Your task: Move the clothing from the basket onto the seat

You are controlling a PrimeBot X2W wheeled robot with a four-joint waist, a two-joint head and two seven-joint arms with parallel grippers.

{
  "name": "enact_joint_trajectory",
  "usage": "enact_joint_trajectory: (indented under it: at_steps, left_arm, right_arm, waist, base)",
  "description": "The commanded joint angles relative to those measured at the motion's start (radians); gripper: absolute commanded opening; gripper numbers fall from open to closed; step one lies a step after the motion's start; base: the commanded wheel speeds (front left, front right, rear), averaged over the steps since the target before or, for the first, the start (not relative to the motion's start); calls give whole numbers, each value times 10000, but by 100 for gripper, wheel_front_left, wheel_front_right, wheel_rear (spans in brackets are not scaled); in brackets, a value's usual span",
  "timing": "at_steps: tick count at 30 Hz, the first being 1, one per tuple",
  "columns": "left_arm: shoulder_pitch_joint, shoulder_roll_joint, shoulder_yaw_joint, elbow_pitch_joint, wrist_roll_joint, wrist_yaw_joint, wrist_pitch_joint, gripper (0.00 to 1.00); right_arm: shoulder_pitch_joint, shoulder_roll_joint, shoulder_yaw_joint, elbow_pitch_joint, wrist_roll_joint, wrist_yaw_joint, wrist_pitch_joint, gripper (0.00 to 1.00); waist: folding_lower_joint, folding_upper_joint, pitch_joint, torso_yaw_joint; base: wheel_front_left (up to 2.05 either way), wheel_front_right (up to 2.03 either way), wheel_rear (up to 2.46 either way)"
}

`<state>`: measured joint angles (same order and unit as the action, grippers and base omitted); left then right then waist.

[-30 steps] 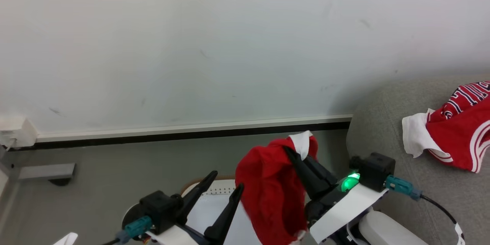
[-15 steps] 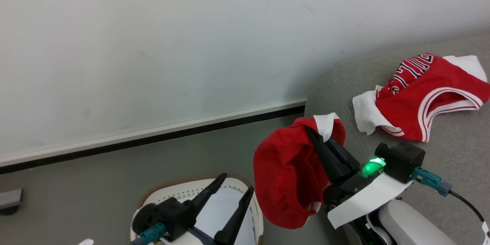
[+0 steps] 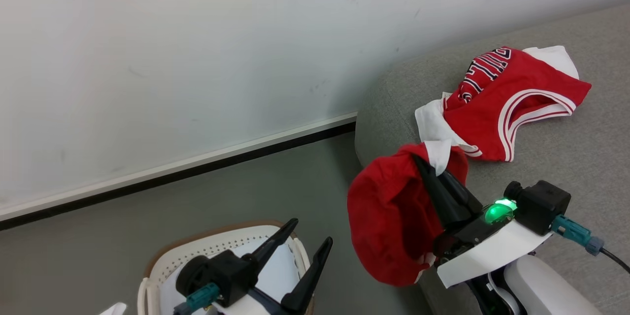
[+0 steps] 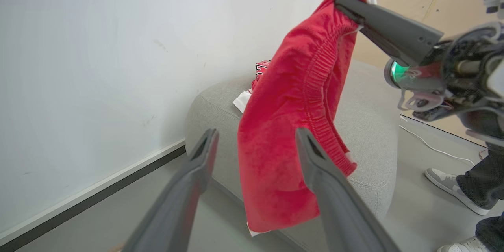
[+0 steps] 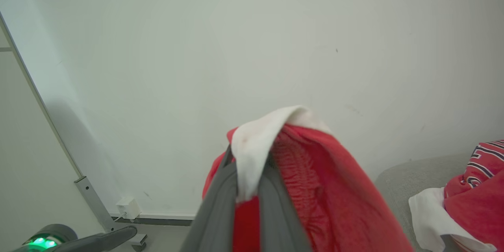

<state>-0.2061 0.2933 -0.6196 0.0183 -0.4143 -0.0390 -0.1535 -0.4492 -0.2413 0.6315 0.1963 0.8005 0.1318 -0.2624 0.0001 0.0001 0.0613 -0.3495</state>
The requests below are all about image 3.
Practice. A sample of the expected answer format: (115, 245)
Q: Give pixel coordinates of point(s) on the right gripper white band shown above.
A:
(492, 251)

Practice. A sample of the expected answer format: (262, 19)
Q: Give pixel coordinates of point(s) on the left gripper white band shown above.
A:
(261, 300)

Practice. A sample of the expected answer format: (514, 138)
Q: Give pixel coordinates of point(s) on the red and white jersey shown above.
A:
(492, 108)

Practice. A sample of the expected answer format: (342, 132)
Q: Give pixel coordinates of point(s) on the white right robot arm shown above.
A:
(546, 290)

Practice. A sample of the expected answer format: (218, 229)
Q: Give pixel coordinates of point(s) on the white laundry basket brown rim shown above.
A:
(162, 268)

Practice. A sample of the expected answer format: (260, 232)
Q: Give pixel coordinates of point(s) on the white cloth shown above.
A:
(283, 270)

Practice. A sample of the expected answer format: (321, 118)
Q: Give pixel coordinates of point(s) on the grey fabric sofa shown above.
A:
(581, 157)

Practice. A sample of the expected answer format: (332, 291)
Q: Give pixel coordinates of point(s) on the white and black baseboard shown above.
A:
(172, 172)

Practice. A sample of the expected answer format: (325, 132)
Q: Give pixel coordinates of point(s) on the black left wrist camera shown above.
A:
(221, 273)

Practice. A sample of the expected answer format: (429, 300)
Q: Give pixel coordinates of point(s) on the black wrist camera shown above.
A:
(541, 204)
(221, 273)

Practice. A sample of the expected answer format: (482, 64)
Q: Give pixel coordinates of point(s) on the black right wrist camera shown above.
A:
(541, 204)

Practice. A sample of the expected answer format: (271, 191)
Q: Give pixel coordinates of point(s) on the teal left camera connector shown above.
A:
(199, 298)

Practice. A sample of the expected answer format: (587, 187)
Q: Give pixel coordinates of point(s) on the teal camera connector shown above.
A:
(199, 298)
(573, 233)

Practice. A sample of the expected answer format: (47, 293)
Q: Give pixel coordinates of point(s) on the teal right camera connector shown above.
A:
(573, 233)

